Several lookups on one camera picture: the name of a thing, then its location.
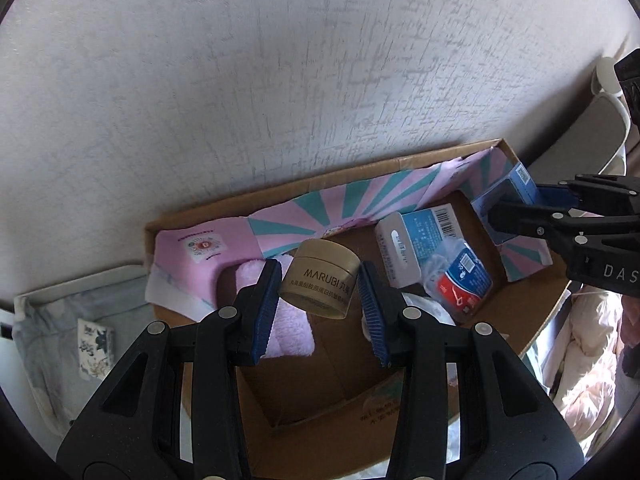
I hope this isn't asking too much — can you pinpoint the pink towel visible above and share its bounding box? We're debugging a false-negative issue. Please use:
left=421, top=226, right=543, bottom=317
left=235, top=254, right=316, bottom=360

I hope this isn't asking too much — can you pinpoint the white chair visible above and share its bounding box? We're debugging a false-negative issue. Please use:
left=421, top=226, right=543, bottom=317
left=525, top=57, right=628, bottom=181

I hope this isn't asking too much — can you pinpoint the red label plastic pack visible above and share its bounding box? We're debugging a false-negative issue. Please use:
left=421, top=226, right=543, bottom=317
left=422, top=240, right=493, bottom=325

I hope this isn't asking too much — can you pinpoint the pink quilt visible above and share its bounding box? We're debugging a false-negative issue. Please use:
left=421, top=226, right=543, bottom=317
left=540, top=285, right=632, bottom=461

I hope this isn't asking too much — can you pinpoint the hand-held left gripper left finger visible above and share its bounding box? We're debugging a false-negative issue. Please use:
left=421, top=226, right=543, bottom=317
left=56, top=259, right=283, bottom=480

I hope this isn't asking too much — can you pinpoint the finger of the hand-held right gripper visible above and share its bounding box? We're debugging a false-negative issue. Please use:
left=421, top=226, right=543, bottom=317
left=537, top=173, right=640, bottom=221
left=487, top=197, right=603, bottom=261

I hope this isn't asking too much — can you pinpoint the small blue box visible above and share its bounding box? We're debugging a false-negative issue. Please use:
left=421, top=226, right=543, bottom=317
left=470, top=162, right=541, bottom=246

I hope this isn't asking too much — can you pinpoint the grey floral bed sheet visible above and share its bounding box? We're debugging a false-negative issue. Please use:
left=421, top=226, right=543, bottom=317
left=12, top=265, right=201, bottom=433

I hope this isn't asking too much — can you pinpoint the pink lined cardboard box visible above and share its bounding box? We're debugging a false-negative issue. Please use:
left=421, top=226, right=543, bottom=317
left=144, top=137, right=571, bottom=480

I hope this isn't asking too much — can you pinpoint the floral tissue pack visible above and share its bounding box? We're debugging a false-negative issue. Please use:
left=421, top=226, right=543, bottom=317
left=77, top=319, right=115, bottom=378

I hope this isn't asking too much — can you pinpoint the gold jar with black lid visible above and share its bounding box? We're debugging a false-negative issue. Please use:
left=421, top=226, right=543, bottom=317
left=277, top=239, right=362, bottom=320

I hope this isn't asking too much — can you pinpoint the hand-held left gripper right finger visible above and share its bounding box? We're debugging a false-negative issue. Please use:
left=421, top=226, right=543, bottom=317
left=357, top=260, right=586, bottom=480

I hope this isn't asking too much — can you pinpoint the white and blue box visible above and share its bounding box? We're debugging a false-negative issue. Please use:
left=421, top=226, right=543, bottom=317
left=375, top=205, right=468, bottom=288

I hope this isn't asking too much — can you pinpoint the white floral cloth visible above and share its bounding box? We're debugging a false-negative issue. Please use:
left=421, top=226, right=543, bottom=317
left=400, top=290, right=458, bottom=332

